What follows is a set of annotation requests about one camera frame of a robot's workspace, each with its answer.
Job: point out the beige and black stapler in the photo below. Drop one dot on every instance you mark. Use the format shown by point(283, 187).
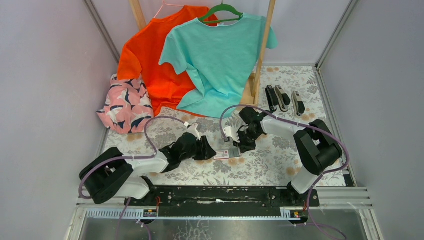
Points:
point(284, 100)

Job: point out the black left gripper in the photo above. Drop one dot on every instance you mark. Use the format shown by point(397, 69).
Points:
point(205, 153)

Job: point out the wooden rack post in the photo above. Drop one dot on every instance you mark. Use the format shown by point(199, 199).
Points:
point(266, 32)
point(138, 14)

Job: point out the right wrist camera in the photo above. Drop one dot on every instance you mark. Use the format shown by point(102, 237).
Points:
point(230, 133)

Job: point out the green clothes hanger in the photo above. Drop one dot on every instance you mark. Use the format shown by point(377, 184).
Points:
point(221, 13)

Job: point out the red staple box sleeve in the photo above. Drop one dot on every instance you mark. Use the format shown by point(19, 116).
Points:
point(222, 155)

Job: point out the wooden rack base tray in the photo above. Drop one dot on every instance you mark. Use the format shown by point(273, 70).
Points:
point(249, 96)

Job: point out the pink clothes hanger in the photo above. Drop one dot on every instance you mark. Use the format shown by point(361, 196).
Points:
point(164, 5)

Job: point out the wooden rack left post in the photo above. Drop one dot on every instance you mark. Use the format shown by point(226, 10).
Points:
point(138, 14)

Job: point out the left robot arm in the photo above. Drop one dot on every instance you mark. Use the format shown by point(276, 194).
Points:
point(112, 174)

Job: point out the pink bird-pattern cloth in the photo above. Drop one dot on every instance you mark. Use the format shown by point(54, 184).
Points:
point(127, 106)

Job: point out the orange t-shirt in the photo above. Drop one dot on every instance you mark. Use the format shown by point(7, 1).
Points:
point(140, 57)

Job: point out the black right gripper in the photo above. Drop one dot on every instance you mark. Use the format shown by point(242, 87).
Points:
point(243, 146)

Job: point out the wooden rack right post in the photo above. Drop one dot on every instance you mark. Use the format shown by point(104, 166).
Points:
point(266, 32)

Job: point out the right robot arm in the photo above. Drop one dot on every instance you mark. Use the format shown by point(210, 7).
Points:
point(315, 146)

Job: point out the teal t-shirt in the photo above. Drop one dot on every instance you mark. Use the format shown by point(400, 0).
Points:
point(218, 60)

